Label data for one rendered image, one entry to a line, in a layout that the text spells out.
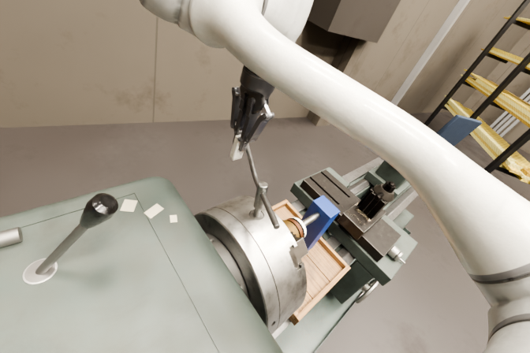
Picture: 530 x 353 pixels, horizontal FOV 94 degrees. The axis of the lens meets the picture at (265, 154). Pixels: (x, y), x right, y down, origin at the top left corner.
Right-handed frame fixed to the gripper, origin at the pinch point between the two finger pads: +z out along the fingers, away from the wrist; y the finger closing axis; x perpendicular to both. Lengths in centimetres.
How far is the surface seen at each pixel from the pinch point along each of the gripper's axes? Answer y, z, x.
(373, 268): -42, 40, -47
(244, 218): -15.1, 6.5, 7.4
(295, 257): -27.0, 9.6, 1.4
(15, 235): -3.7, 2.5, 41.4
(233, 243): -18.2, 7.8, 12.4
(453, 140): -21, 62, -347
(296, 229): -19.8, 17.9, -11.6
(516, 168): -93, 66, -398
